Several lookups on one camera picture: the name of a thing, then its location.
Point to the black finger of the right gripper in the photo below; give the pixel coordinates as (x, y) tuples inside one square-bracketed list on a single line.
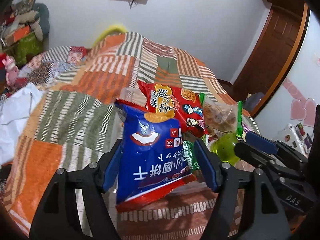
[(272, 146), (261, 160)]

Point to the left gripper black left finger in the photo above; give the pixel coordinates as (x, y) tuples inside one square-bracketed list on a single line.
[(57, 216)]

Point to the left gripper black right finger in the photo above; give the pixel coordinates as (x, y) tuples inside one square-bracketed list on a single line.
[(262, 216)]

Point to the green edged clear chips bag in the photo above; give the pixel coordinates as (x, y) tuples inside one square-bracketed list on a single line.
[(221, 118)]

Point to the green pea snack bag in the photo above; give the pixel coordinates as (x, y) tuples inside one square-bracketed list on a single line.
[(190, 155)]

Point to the red instant noodle snack bag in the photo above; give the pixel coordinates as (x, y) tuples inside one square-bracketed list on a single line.
[(178, 103)]

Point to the blue white snack bag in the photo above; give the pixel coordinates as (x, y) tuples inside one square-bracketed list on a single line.
[(152, 159)]

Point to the purple egg roll pack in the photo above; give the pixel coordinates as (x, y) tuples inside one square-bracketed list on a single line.
[(250, 127)]

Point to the white wardrobe with stickers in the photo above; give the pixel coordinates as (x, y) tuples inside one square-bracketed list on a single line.
[(296, 99)]

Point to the striped patchwork bedspread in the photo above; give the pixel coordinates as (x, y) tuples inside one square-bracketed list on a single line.
[(76, 122)]

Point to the clear plastic storage bin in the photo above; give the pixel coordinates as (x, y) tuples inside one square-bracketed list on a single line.
[(135, 98)]

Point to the brown wooden door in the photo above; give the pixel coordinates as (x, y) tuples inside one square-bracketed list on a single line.
[(272, 56)]

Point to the white shirt on bed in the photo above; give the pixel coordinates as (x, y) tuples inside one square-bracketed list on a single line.
[(15, 113)]

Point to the checkered patchwork quilt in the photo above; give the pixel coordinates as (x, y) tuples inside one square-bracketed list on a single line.
[(58, 64)]

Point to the pink plush toy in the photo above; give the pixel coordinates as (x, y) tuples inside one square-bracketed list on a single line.
[(11, 69)]

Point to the yellow hoop behind bed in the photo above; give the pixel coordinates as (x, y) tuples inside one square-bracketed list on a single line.
[(111, 29)]

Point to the green fabric box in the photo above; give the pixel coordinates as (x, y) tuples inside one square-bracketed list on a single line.
[(26, 48)]

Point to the orange cardboard box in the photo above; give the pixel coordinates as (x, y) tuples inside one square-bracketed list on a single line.
[(16, 35)]

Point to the grey green stuffed cushion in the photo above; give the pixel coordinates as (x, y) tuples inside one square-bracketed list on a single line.
[(38, 20)]

